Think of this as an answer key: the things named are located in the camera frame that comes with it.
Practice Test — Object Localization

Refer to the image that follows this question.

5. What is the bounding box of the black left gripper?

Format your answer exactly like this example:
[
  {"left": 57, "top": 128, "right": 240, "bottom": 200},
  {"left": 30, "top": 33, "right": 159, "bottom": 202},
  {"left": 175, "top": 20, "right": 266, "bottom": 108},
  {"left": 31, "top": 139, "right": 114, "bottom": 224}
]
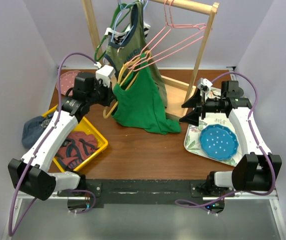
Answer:
[{"left": 87, "top": 78, "right": 116, "bottom": 107}]

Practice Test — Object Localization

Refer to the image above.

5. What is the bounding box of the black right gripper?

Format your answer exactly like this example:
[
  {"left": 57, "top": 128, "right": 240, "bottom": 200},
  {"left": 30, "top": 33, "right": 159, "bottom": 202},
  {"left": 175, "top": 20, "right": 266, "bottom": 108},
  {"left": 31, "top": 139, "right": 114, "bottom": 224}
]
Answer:
[{"left": 179, "top": 87, "right": 225, "bottom": 127}]

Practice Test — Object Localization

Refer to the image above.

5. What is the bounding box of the yellow clothes hanger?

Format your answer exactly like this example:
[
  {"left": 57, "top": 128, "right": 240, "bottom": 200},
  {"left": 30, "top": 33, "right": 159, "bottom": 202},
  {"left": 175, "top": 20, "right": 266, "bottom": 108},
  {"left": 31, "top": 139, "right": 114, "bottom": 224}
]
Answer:
[{"left": 103, "top": 50, "right": 151, "bottom": 119}]

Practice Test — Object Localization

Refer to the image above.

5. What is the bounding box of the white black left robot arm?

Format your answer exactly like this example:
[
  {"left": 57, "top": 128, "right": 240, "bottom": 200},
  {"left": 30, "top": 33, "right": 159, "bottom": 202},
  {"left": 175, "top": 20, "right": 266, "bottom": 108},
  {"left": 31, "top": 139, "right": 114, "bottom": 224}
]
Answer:
[{"left": 8, "top": 68, "right": 115, "bottom": 201}]

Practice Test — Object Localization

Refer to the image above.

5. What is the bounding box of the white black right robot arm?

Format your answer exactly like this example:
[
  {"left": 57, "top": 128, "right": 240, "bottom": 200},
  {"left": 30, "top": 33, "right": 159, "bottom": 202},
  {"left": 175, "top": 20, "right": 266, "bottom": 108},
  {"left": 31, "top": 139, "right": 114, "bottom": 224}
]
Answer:
[{"left": 179, "top": 78, "right": 282, "bottom": 197}]

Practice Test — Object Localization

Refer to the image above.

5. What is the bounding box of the olive green tank top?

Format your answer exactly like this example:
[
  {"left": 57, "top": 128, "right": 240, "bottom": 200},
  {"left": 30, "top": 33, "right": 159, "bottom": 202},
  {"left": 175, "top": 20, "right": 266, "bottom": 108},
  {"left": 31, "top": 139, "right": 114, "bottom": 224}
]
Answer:
[{"left": 105, "top": 1, "right": 168, "bottom": 108}]

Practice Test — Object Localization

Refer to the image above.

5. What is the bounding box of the red navy tank top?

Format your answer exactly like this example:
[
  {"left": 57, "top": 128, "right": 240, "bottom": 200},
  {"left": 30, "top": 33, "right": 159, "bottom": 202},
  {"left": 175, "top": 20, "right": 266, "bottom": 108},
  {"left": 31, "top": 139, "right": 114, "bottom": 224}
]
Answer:
[{"left": 55, "top": 131, "right": 98, "bottom": 171}]

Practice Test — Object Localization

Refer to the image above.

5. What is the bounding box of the pink clothes hanger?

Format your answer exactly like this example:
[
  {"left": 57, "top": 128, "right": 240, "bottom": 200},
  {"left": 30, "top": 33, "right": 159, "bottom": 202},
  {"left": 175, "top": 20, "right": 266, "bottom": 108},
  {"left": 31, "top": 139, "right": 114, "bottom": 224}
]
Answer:
[{"left": 127, "top": 0, "right": 211, "bottom": 72}]

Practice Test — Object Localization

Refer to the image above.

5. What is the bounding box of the light blue clothes hanger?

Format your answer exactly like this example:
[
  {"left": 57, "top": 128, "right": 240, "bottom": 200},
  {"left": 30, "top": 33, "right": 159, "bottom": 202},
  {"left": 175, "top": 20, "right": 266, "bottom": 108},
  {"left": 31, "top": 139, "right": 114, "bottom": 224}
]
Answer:
[{"left": 103, "top": 0, "right": 148, "bottom": 65}]

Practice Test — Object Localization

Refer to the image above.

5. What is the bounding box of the green clothes hanger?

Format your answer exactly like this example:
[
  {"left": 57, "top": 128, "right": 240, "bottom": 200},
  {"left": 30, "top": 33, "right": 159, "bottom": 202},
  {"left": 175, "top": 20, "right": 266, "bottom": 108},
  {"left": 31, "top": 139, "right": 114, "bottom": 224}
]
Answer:
[{"left": 94, "top": 1, "right": 133, "bottom": 62}]

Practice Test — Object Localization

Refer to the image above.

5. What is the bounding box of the wooden clothes rack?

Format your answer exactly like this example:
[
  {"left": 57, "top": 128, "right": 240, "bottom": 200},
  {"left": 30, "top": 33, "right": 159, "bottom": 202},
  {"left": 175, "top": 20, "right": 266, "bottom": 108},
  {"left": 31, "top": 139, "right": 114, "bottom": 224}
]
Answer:
[{"left": 81, "top": 0, "right": 220, "bottom": 121}]

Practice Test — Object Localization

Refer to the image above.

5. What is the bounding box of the yellow plastic bin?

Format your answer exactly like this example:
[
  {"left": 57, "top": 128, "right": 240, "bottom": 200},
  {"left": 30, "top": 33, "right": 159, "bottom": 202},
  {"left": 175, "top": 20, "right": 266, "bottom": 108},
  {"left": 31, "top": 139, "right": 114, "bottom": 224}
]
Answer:
[{"left": 53, "top": 117, "right": 108, "bottom": 172}]

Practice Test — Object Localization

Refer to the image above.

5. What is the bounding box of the blue polka dot plate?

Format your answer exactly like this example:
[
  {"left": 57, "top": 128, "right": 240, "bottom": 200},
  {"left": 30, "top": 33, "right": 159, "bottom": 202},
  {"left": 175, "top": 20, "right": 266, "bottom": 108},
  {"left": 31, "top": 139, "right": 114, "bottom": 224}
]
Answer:
[{"left": 199, "top": 124, "right": 239, "bottom": 161}]

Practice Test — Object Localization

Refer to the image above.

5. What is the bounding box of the pink polka dot plate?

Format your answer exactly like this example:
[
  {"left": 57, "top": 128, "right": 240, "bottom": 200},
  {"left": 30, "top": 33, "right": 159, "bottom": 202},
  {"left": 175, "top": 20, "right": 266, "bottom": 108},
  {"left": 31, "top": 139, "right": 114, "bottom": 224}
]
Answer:
[{"left": 60, "top": 70, "right": 80, "bottom": 96}]

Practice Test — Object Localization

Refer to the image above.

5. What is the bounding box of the black white striped garment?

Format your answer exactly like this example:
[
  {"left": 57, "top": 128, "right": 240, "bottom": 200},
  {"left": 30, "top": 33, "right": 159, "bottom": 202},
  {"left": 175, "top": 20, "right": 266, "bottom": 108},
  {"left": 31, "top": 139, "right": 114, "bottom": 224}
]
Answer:
[{"left": 105, "top": 21, "right": 151, "bottom": 46}]

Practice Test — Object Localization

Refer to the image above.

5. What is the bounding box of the blue grey shirt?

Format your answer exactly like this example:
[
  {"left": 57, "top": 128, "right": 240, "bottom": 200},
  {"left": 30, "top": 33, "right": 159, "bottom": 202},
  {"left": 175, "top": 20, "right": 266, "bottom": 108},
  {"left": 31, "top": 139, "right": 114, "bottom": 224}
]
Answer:
[{"left": 22, "top": 113, "right": 54, "bottom": 149}]

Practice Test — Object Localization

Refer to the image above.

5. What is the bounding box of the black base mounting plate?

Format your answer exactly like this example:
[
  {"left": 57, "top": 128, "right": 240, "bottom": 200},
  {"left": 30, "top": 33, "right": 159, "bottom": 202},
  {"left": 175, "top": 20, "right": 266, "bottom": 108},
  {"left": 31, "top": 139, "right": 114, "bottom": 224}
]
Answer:
[{"left": 57, "top": 178, "right": 235, "bottom": 211}]

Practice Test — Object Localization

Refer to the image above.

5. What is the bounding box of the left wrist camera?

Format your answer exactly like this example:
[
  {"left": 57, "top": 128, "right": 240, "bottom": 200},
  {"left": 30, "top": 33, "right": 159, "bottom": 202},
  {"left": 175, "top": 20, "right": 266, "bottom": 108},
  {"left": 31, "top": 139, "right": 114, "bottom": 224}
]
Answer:
[{"left": 94, "top": 62, "right": 115, "bottom": 88}]

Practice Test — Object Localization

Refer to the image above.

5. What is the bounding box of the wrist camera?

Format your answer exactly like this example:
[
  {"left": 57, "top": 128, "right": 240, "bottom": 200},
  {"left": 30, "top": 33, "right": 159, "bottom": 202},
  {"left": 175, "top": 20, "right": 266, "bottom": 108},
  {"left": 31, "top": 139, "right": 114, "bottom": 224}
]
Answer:
[
  {"left": 94, "top": 62, "right": 115, "bottom": 88},
  {"left": 197, "top": 78, "right": 213, "bottom": 94}
]

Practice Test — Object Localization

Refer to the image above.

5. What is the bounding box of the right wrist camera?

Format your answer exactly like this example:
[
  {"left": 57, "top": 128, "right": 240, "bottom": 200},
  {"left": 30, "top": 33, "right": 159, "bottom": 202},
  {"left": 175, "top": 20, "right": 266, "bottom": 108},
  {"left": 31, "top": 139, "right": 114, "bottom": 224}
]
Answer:
[{"left": 197, "top": 78, "right": 213, "bottom": 94}]

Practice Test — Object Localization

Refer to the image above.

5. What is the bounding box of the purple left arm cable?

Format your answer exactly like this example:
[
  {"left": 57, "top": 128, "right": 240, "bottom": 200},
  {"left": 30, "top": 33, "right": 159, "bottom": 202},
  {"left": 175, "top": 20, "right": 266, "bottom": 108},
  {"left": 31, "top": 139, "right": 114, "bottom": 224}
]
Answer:
[{"left": 7, "top": 52, "right": 101, "bottom": 237}]

